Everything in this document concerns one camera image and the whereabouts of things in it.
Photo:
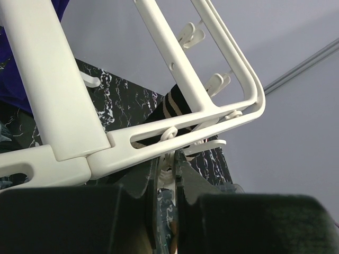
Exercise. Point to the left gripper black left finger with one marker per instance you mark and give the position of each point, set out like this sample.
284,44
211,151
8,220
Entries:
113,218

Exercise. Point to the white plastic clip hanger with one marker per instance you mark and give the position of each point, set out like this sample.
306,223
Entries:
75,145

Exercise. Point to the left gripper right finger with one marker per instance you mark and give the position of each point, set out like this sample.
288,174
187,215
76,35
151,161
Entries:
212,221

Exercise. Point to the white hanger clip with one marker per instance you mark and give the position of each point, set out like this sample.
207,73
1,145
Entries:
216,83
166,178
189,36

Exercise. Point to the purple sock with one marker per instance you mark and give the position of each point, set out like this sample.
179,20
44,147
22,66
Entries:
12,88

